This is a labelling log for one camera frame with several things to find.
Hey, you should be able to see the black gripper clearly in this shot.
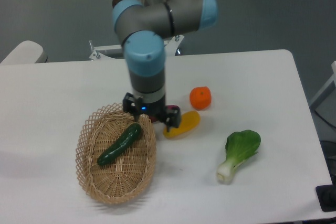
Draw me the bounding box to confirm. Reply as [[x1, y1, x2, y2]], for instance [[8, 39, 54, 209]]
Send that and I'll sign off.
[[122, 92, 181, 132]]

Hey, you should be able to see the green cucumber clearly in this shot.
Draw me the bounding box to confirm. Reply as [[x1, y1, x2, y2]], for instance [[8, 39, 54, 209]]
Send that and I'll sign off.
[[97, 123, 142, 166]]

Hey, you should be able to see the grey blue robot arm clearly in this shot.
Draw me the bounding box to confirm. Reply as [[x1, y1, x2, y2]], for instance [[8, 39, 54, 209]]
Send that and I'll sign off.
[[112, 0, 218, 129]]

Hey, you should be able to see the woven wicker basket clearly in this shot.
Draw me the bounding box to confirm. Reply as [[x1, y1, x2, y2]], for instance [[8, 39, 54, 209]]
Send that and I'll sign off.
[[76, 103, 156, 204]]

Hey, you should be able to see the purple sweet potato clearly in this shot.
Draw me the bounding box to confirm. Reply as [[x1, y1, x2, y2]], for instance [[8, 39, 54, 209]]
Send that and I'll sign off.
[[149, 105, 181, 123]]

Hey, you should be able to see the orange tangerine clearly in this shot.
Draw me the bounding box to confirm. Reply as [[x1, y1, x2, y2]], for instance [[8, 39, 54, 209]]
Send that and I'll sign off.
[[190, 87, 212, 110]]

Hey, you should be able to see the green bok choy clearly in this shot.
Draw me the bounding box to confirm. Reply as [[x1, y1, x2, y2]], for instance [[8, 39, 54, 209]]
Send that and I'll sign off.
[[216, 130, 261, 184]]

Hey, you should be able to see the white chair armrest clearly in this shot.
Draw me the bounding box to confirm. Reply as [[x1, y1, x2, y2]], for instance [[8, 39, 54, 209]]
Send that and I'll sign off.
[[1, 40, 48, 66]]

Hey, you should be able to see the black device at edge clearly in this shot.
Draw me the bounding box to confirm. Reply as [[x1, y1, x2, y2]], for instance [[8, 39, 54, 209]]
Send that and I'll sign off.
[[316, 185, 335, 212]]

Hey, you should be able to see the white frame at right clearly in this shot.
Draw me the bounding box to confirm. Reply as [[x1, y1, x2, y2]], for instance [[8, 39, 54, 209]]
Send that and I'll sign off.
[[309, 61, 335, 111]]

